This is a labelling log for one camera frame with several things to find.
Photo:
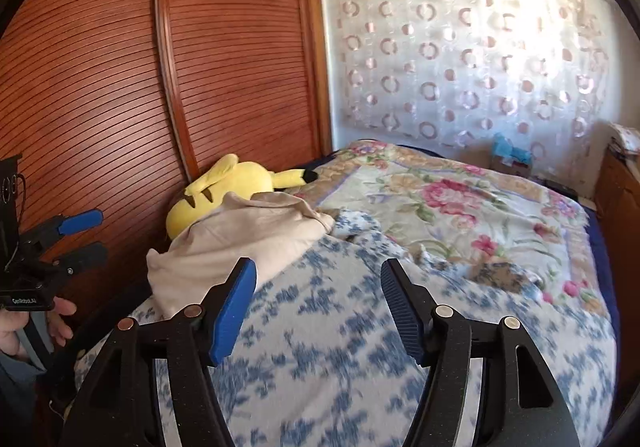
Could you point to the wooden side cabinet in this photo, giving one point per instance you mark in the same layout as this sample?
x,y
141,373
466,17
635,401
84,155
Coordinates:
x,y
622,217

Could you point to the person's left hand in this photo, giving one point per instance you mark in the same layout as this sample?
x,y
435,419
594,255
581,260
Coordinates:
x,y
62,317

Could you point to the person's left forearm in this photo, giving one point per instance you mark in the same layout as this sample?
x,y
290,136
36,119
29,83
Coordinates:
x,y
15,392

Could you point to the navy bed sheet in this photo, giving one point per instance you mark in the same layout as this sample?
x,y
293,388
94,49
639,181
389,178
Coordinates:
x,y
597,237

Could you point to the yellow plush toy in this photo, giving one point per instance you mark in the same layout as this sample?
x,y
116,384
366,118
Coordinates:
x,y
220,187

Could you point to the sheer circle-patterned wall curtain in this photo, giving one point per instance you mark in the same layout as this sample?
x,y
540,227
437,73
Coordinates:
x,y
465,57

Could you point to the blue and white floral blanket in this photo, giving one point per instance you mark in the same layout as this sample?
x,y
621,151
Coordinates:
x,y
325,327

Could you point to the blue toy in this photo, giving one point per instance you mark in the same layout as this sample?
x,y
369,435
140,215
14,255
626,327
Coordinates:
x,y
510,154

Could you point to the folded patterned cloth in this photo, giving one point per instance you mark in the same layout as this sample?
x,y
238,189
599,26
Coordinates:
x,y
627,139

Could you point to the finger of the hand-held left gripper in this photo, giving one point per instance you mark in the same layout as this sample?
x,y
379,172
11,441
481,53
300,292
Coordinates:
x,y
80,222
85,257

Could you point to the wooden slatted wardrobe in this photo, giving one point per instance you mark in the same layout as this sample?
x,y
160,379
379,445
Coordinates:
x,y
100,77

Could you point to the beige printed t-shirt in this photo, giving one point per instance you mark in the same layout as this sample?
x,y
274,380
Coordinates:
x,y
235,237

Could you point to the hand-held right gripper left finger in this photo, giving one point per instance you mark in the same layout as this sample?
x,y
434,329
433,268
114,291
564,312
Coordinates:
x,y
230,312

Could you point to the pink floral blanket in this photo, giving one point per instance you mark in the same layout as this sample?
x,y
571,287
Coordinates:
x,y
450,207

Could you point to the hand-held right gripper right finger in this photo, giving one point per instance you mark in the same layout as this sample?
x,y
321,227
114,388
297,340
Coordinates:
x,y
402,312

